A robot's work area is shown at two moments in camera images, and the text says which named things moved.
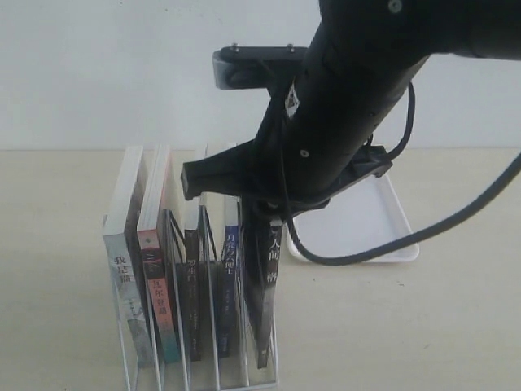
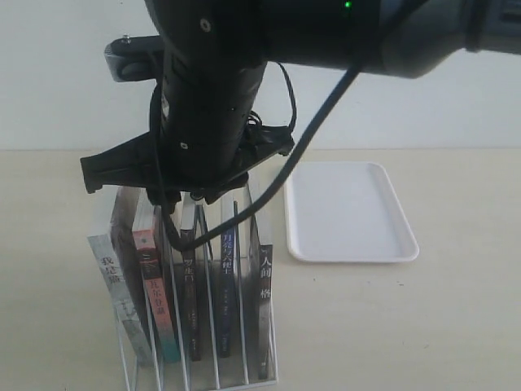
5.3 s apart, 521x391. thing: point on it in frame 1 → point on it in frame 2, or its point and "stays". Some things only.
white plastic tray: [365, 220] stays
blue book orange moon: [229, 292] stays
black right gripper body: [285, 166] → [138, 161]
